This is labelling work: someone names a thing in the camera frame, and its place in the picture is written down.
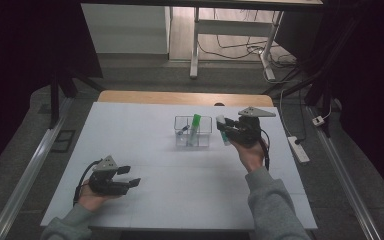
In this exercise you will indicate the white and green glue stick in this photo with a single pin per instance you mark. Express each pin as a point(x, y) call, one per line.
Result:
point(226, 140)

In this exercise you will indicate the aluminium floor rail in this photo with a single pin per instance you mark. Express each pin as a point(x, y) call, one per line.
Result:
point(30, 173)
point(343, 180)

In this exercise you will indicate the white cabinet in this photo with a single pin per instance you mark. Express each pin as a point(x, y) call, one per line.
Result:
point(126, 28)

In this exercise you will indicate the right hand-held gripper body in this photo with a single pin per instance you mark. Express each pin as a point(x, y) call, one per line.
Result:
point(248, 131)

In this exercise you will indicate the person's right hand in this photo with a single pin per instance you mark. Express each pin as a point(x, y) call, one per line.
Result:
point(251, 156)

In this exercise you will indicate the wooden table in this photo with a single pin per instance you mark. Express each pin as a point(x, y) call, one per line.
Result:
point(180, 97)

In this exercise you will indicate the green highlighter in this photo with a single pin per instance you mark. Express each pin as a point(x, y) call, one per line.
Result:
point(195, 128)

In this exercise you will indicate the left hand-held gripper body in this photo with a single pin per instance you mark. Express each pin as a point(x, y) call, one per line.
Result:
point(105, 181)

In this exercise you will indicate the person's left hand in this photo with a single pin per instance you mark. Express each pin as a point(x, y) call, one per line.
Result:
point(91, 200)

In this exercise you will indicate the white power strip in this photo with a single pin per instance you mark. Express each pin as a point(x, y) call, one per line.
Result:
point(299, 150)

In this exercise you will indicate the small white plug adapter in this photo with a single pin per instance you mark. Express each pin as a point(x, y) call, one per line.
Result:
point(318, 121)

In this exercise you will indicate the black metal stand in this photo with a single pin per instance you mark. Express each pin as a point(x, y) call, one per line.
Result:
point(316, 86)
point(55, 100)

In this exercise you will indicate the dark curtain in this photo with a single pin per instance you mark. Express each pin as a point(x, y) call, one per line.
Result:
point(373, 83)
point(20, 66)

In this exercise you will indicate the clear plastic organizer box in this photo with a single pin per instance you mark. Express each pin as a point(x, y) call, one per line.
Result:
point(203, 133)

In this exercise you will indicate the white desk frame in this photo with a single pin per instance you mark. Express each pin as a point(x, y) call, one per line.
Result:
point(233, 27)

